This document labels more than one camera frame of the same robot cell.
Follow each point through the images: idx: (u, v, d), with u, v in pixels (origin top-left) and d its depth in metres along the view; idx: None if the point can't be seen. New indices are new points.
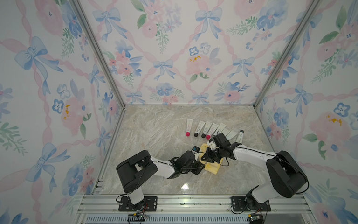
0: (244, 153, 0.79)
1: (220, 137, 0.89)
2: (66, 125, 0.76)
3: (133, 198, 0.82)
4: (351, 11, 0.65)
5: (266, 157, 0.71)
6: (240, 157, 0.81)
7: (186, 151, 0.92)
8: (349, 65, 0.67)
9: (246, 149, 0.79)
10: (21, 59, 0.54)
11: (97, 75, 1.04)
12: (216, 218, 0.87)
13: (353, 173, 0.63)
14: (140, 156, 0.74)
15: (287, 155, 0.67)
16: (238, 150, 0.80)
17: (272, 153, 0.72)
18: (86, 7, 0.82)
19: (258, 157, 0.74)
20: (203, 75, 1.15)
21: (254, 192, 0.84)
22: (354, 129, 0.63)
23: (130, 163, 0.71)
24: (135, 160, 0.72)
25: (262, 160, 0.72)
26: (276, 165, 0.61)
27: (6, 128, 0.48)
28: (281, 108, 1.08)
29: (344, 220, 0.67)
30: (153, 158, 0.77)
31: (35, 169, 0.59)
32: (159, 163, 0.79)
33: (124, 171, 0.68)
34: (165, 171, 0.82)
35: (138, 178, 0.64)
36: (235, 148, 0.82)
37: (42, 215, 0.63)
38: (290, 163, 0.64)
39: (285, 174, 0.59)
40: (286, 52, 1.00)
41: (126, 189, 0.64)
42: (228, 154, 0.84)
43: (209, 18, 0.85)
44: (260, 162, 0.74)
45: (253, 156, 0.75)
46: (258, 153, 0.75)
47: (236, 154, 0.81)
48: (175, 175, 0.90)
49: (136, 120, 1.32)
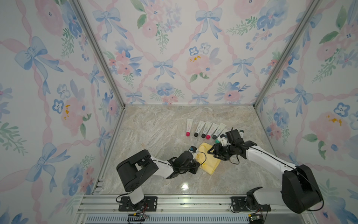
0: (258, 156, 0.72)
1: (233, 133, 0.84)
2: (66, 125, 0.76)
3: (134, 198, 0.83)
4: (351, 11, 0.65)
5: (284, 168, 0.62)
6: (252, 158, 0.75)
7: (184, 151, 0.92)
8: (349, 65, 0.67)
9: (261, 152, 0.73)
10: (21, 59, 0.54)
11: (97, 75, 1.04)
12: (216, 218, 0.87)
13: (353, 173, 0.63)
14: (140, 155, 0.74)
15: (307, 169, 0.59)
16: (253, 150, 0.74)
17: (292, 164, 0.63)
18: (86, 7, 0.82)
19: (274, 165, 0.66)
20: (203, 75, 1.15)
21: (256, 192, 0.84)
22: (354, 129, 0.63)
23: (131, 162, 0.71)
24: (136, 159, 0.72)
25: (279, 171, 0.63)
26: (293, 178, 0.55)
27: (6, 128, 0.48)
28: (282, 107, 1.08)
29: (344, 220, 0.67)
30: (153, 158, 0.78)
31: (35, 169, 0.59)
32: (159, 162, 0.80)
33: (124, 171, 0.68)
34: (164, 171, 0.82)
35: (138, 177, 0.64)
36: (249, 147, 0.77)
37: (42, 215, 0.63)
38: (308, 179, 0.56)
39: (299, 188, 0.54)
40: (286, 52, 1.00)
41: (127, 189, 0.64)
42: (240, 151, 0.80)
43: (209, 18, 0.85)
44: (274, 171, 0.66)
45: (268, 162, 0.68)
46: (274, 161, 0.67)
47: (248, 154, 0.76)
48: (174, 175, 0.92)
49: (136, 120, 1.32)
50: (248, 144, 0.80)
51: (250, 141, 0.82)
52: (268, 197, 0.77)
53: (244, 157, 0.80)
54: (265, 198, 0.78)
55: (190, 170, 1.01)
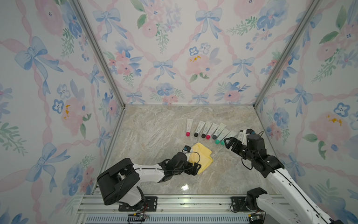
0: (284, 187, 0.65)
1: (258, 143, 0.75)
2: (66, 125, 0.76)
3: (130, 201, 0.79)
4: (351, 11, 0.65)
5: (315, 219, 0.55)
6: (275, 184, 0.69)
7: (177, 152, 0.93)
8: (349, 66, 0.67)
9: (290, 184, 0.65)
10: (21, 59, 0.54)
11: (98, 75, 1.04)
12: (216, 218, 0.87)
13: (353, 173, 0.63)
14: (120, 164, 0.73)
15: None
16: (279, 178, 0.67)
17: (326, 216, 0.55)
18: (86, 8, 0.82)
19: (303, 208, 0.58)
20: (203, 75, 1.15)
21: (260, 198, 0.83)
22: (354, 129, 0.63)
23: (110, 173, 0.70)
24: (116, 169, 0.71)
25: (307, 216, 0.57)
26: None
27: (6, 128, 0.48)
28: (282, 108, 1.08)
29: (344, 220, 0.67)
30: (136, 167, 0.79)
31: (35, 169, 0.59)
32: (144, 169, 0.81)
33: (103, 184, 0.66)
34: (154, 176, 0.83)
35: (117, 190, 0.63)
36: (274, 170, 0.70)
37: (42, 215, 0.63)
38: None
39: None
40: (286, 52, 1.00)
41: (106, 201, 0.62)
42: (260, 167, 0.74)
43: (208, 18, 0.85)
44: (300, 211, 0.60)
45: (296, 201, 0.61)
46: (305, 202, 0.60)
47: (271, 176, 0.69)
48: (167, 178, 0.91)
49: (136, 120, 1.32)
50: (271, 160, 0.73)
51: (274, 157, 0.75)
52: (271, 211, 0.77)
53: (264, 175, 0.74)
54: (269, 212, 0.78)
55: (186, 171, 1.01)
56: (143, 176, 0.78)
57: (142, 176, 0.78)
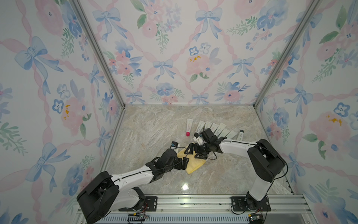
0: (228, 145, 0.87)
1: (207, 132, 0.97)
2: (66, 125, 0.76)
3: (128, 204, 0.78)
4: (351, 10, 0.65)
5: (248, 146, 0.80)
6: (226, 149, 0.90)
7: (167, 150, 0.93)
8: (349, 65, 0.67)
9: (230, 141, 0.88)
10: (21, 59, 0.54)
11: (98, 75, 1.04)
12: (216, 218, 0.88)
13: (353, 173, 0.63)
14: (97, 180, 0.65)
15: (265, 142, 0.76)
16: (223, 142, 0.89)
17: (253, 142, 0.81)
18: (86, 7, 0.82)
19: (242, 147, 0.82)
20: (203, 75, 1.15)
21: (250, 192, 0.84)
22: (354, 129, 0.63)
23: (88, 191, 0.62)
24: (93, 186, 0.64)
25: (244, 149, 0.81)
26: (256, 152, 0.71)
27: (6, 128, 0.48)
28: (282, 107, 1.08)
29: (344, 220, 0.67)
30: (114, 178, 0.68)
31: (35, 169, 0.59)
32: (125, 178, 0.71)
33: (82, 204, 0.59)
34: (140, 180, 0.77)
35: (97, 207, 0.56)
36: (221, 141, 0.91)
37: (42, 215, 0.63)
38: (268, 149, 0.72)
39: (264, 158, 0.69)
40: (286, 52, 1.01)
41: (89, 220, 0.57)
42: (215, 148, 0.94)
43: (209, 17, 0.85)
44: (244, 151, 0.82)
45: (237, 146, 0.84)
46: (240, 143, 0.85)
47: (222, 147, 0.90)
48: (157, 176, 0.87)
49: (136, 120, 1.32)
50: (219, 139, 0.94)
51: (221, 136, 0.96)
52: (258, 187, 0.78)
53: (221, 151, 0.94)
54: (257, 190, 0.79)
55: (175, 166, 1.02)
56: (126, 185, 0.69)
57: (125, 185, 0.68)
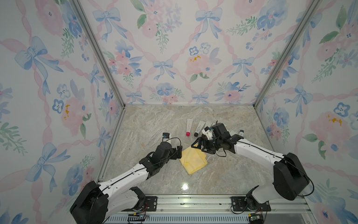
0: (245, 149, 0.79)
1: (220, 128, 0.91)
2: (66, 125, 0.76)
3: (128, 205, 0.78)
4: (351, 10, 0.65)
5: (273, 158, 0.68)
6: (242, 152, 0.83)
7: (161, 143, 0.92)
8: (349, 65, 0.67)
9: (250, 145, 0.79)
10: (21, 59, 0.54)
11: (98, 75, 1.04)
12: (216, 218, 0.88)
13: (353, 173, 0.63)
14: (86, 191, 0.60)
15: (293, 157, 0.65)
16: (239, 144, 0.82)
17: (279, 155, 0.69)
18: (86, 7, 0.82)
19: (263, 156, 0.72)
20: (203, 75, 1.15)
21: (253, 192, 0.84)
22: (354, 129, 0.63)
23: (78, 204, 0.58)
24: (83, 198, 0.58)
25: (268, 161, 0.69)
26: (283, 168, 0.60)
27: (6, 128, 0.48)
28: (282, 107, 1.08)
29: (344, 220, 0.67)
30: (103, 186, 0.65)
31: (35, 169, 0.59)
32: (115, 183, 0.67)
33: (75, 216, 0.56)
34: (134, 181, 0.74)
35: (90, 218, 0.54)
36: (236, 142, 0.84)
37: (42, 215, 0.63)
38: (296, 165, 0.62)
39: (292, 178, 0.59)
40: (286, 52, 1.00)
41: None
42: (227, 146, 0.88)
43: (208, 17, 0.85)
44: (262, 160, 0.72)
45: (258, 154, 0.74)
46: (262, 152, 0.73)
47: (237, 148, 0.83)
48: (154, 171, 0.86)
49: (136, 120, 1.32)
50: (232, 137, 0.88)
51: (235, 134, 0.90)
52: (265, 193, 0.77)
53: (233, 150, 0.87)
54: (262, 195, 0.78)
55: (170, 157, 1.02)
56: (117, 191, 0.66)
57: (116, 192, 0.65)
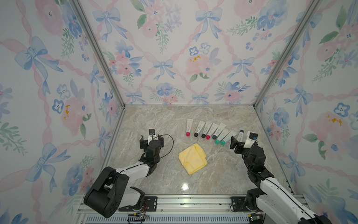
0: (271, 190, 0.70)
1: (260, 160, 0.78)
2: (66, 125, 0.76)
3: (132, 201, 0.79)
4: (351, 11, 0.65)
5: (300, 213, 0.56)
6: (267, 192, 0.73)
7: (150, 142, 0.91)
8: (349, 65, 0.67)
9: (278, 188, 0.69)
10: (21, 59, 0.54)
11: (98, 75, 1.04)
12: (216, 218, 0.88)
13: (353, 173, 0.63)
14: (103, 176, 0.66)
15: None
16: (267, 183, 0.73)
17: (311, 211, 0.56)
18: (86, 7, 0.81)
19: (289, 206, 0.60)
20: (203, 75, 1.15)
21: (260, 198, 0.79)
22: (354, 129, 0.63)
23: (96, 188, 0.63)
24: (100, 183, 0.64)
25: (294, 215, 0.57)
26: None
27: (6, 128, 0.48)
28: (282, 108, 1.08)
29: (344, 220, 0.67)
30: (119, 170, 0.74)
31: (35, 169, 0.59)
32: (129, 169, 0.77)
33: (94, 201, 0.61)
34: (141, 172, 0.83)
35: (112, 198, 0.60)
36: (265, 178, 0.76)
37: (42, 215, 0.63)
38: None
39: None
40: (286, 52, 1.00)
41: (105, 213, 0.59)
42: (254, 179, 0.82)
43: (209, 18, 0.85)
44: (286, 209, 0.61)
45: (283, 201, 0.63)
46: (290, 201, 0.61)
47: (263, 185, 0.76)
48: (152, 168, 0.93)
49: (136, 120, 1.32)
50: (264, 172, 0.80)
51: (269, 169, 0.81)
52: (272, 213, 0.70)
53: (258, 185, 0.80)
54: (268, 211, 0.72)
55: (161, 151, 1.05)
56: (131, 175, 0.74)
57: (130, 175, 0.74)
